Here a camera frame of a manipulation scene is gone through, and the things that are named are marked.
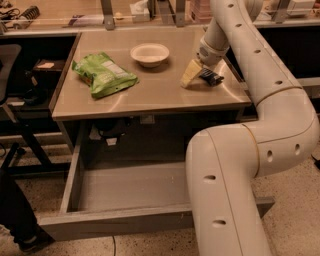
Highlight white paper bowl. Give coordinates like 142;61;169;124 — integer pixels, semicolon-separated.
130;43;170;68

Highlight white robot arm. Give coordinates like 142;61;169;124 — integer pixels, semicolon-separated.
186;0;319;256

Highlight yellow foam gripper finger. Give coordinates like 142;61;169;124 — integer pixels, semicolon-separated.
180;59;203;88

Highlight green chip bag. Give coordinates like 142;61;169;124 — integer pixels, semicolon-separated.
71;52;139;99

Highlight black coiled tool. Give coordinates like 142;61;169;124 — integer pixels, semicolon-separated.
13;6;40;29

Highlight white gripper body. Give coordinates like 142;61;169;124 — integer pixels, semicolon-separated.
197;37;229;66

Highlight grey open drawer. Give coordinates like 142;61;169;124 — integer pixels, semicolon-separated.
41;126;266;244

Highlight black shoe of person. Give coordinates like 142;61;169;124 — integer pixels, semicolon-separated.
18;230;54;253

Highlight white tissue box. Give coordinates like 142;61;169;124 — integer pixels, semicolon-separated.
130;0;150;23

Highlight grey metal cabinet table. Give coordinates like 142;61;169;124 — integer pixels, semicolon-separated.
52;26;251;148

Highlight black office chair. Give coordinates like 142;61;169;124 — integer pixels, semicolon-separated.
0;44;70;176

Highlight pink stacked trays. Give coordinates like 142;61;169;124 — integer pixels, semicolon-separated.
189;0;212;23

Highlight black box under bench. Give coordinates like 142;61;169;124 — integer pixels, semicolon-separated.
32;59;65;89

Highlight white device on bench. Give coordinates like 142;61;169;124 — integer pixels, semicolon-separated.
287;0;315;16

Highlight dark blue rxbar wrapper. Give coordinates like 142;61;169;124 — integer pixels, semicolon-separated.
200;68;224;87

